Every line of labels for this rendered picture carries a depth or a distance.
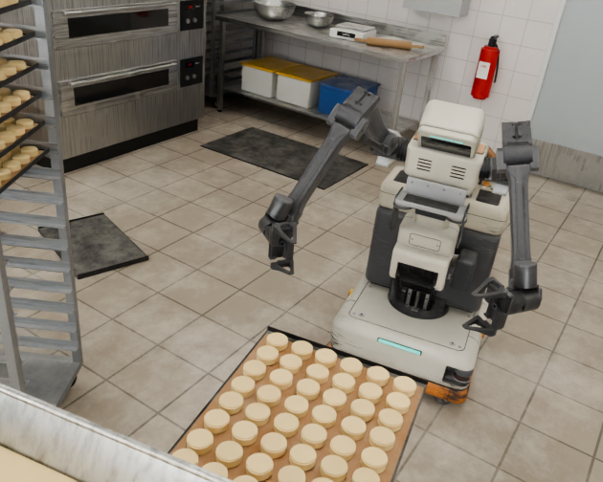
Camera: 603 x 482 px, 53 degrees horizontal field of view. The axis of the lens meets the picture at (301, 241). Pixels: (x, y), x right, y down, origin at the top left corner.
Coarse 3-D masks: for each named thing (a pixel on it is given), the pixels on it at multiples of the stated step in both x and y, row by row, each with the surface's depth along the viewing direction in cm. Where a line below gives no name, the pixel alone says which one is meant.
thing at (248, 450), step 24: (264, 336) 146; (312, 360) 140; (264, 384) 131; (360, 384) 134; (216, 408) 124; (312, 408) 126; (384, 408) 128; (264, 432) 120; (336, 432) 121; (288, 456) 115; (360, 456) 117; (264, 480) 110; (312, 480) 111; (384, 480) 112
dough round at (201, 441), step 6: (192, 432) 115; (198, 432) 115; (204, 432) 115; (210, 432) 116; (192, 438) 114; (198, 438) 114; (204, 438) 114; (210, 438) 114; (192, 444) 113; (198, 444) 113; (204, 444) 113; (210, 444) 113; (198, 450) 112; (204, 450) 113
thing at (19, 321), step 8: (16, 320) 232; (24, 320) 231; (32, 320) 231; (40, 320) 231; (48, 320) 231; (56, 320) 231; (32, 328) 230; (40, 328) 230; (48, 328) 231; (56, 328) 231; (64, 328) 231; (72, 328) 232
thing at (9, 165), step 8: (16, 152) 191; (24, 152) 190; (32, 152) 190; (40, 152) 195; (0, 160) 182; (8, 160) 186; (16, 160) 184; (24, 160) 185; (32, 160) 189; (0, 168) 176; (8, 168) 177; (16, 168) 180; (0, 176) 173; (8, 176) 175; (0, 184) 171
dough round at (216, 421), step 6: (210, 414) 120; (216, 414) 120; (222, 414) 120; (228, 414) 120; (204, 420) 118; (210, 420) 118; (216, 420) 118; (222, 420) 119; (228, 420) 119; (204, 426) 119; (210, 426) 117; (216, 426) 117; (222, 426) 118; (228, 426) 119; (216, 432) 118
